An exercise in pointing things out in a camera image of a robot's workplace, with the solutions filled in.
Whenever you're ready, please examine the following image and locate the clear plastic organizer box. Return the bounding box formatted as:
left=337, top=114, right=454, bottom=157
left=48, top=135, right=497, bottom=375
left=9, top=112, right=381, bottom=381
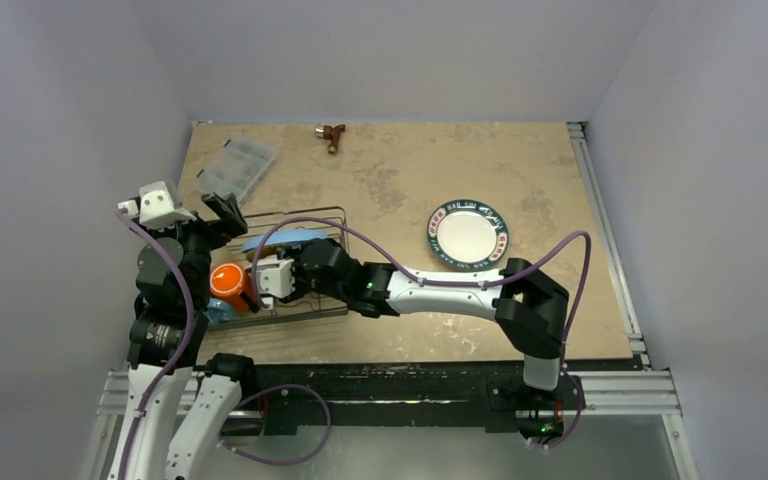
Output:
left=196, top=135, right=278, bottom=206

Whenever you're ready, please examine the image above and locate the green red lettered plate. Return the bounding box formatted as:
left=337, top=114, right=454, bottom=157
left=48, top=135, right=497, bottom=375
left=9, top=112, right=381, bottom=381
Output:
left=426, top=199, right=510, bottom=271

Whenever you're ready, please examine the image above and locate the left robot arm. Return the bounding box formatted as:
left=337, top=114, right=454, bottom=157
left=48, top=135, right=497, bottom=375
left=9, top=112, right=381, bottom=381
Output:
left=107, top=182, right=258, bottom=479

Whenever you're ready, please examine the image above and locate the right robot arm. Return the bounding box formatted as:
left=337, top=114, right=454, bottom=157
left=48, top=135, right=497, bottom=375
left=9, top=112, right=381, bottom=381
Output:
left=291, top=239, right=569, bottom=407

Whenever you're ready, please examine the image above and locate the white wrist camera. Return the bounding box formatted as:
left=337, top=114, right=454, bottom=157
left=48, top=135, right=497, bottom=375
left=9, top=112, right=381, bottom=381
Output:
left=117, top=181, right=196, bottom=231
left=250, top=256, right=295, bottom=299

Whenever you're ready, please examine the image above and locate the light blue plate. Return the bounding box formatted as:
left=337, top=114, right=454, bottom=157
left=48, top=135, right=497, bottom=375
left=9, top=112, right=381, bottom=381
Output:
left=240, top=229, right=328, bottom=253

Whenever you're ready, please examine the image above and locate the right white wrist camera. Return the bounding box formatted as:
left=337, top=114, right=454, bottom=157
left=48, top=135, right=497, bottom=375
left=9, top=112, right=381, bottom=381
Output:
left=250, top=256, right=295, bottom=299

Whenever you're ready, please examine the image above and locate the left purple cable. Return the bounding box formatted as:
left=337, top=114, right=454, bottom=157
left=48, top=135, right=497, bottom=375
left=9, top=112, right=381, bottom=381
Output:
left=115, top=210, right=198, bottom=480

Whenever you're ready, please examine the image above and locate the orange mug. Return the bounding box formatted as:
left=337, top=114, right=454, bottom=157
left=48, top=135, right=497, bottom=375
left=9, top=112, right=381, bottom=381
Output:
left=210, top=262, right=259, bottom=314

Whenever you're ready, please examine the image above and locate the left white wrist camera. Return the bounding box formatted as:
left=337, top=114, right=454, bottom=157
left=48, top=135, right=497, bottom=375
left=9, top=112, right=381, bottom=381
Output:
left=117, top=181, right=196, bottom=231

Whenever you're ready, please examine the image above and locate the black base mount frame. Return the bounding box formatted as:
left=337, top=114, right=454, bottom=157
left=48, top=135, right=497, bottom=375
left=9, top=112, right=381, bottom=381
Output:
left=232, top=361, right=586, bottom=445

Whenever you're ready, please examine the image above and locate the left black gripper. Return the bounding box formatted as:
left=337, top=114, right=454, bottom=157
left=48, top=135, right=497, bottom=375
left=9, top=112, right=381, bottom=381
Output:
left=133, top=191, right=245, bottom=306

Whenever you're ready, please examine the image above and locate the brown metal fitting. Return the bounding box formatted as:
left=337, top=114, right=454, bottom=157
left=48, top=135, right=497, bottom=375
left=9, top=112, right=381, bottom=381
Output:
left=315, top=124, right=346, bottom=156

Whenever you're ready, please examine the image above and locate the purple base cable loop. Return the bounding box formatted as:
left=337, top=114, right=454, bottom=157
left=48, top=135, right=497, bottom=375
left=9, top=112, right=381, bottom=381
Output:
left=216, top=384, right=332, bottom=467

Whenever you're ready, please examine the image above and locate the black wire dish rack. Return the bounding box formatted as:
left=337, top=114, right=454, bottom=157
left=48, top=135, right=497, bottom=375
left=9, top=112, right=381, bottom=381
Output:
left=205, top=205, right=352, bottom=333

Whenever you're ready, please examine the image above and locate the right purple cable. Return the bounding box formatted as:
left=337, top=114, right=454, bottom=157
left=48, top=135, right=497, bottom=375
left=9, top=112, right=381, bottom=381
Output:
left=250, top=217, right=593, bottom=449

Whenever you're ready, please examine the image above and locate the blue butterfly mug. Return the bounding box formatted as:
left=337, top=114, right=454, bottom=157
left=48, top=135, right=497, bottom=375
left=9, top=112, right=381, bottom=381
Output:
left=206, top=298, right=237, bottom=325

